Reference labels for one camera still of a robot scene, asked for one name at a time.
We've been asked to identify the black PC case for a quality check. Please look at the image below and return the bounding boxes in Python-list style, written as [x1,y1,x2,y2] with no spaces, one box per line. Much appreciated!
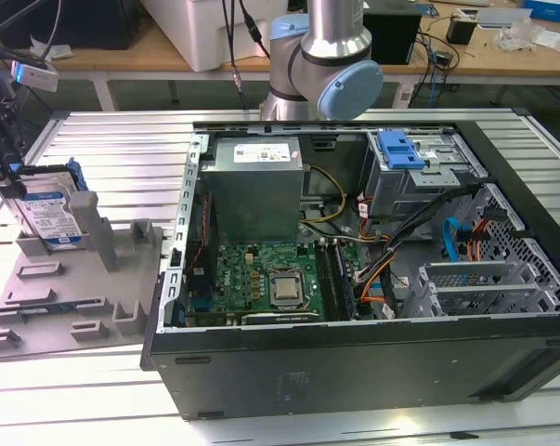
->
[139,119,560,422]

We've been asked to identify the bare dark RAM stick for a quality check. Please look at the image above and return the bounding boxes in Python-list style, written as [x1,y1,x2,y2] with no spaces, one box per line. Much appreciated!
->
[17,304,79,316]

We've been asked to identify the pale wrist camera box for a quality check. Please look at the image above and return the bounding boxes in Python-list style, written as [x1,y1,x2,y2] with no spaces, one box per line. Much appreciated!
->
[9,59,60,93]

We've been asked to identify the grey parts rack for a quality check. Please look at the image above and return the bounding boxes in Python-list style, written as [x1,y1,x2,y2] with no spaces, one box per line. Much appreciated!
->
[0,190,167,362]

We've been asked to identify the small black container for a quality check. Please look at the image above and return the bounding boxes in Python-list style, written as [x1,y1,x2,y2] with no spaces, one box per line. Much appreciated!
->
[446,16,477,46]

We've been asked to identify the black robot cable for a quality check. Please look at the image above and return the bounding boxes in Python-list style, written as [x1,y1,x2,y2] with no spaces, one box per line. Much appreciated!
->
[221,0,265,111]

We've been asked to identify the silver power supply unit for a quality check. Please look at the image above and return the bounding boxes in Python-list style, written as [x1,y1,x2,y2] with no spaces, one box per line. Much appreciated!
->
[199,137,305,243]

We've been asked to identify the large black box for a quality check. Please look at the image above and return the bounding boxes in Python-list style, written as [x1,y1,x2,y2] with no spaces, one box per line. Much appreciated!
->
[0,0,141,51]

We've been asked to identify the yellow black wires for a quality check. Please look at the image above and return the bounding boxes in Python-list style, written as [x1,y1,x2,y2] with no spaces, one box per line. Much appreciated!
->
[301,164,348,228]

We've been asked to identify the orange wire bundle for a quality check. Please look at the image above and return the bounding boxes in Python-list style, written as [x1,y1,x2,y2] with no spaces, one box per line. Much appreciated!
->
[357,276,388,307]

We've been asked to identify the large white box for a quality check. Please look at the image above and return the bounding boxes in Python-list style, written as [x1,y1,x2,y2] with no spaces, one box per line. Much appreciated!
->
[142,0,311,73]

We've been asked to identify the crumpled white paper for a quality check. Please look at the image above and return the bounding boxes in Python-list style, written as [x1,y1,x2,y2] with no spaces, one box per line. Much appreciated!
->
[28,37,75,62]

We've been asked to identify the black wire bundle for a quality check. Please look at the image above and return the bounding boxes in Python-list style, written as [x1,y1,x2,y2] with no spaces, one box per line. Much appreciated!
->
[353,183,488,282]

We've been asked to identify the black graphics card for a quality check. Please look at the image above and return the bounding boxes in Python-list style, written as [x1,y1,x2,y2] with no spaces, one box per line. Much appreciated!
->
[240,311,322,328]

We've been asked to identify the silver CPU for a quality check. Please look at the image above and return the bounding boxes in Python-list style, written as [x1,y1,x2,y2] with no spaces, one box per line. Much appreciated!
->
[271,277,300,302]

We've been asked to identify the RAM stick with blue label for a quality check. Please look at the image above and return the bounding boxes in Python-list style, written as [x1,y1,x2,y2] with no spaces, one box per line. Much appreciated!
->
[332,240,358,321]

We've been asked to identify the blue data wire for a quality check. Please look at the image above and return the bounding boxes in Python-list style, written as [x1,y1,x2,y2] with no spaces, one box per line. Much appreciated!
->
[440,216,471,264]

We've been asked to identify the silver disk bay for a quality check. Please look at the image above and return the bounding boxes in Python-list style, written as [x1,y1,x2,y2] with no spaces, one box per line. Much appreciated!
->
[402,259,560,320]

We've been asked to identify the blue plastic drive latch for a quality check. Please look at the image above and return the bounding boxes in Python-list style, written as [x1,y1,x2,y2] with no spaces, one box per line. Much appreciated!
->
[377,131,424,172]

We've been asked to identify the clear plastic bags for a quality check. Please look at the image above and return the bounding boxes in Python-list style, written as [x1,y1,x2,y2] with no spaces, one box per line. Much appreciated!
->
[492,18,559,51]

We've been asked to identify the hard disk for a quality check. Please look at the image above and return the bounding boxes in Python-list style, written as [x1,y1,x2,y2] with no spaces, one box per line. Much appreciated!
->
[0,156,86,256]

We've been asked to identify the CPU socket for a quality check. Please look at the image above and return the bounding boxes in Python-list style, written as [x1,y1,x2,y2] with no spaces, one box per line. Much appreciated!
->
[266,268,307,311]

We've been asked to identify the black speaker box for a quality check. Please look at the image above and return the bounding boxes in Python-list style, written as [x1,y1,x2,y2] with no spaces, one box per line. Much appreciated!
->
[362,11,423,66]

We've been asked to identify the blue cardboard box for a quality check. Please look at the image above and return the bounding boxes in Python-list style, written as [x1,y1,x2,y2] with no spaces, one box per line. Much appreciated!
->
[523,0,560,24]

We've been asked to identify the silver drive cage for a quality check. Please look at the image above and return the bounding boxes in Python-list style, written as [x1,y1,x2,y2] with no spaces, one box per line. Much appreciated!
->
[358,130,490,219]

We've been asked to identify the green motherboard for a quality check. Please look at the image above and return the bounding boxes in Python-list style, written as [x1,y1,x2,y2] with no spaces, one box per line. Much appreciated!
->
[186,239,385,326]

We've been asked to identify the black case fan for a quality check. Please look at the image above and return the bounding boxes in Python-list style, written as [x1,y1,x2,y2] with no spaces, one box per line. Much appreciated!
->
[186,190,218,301]

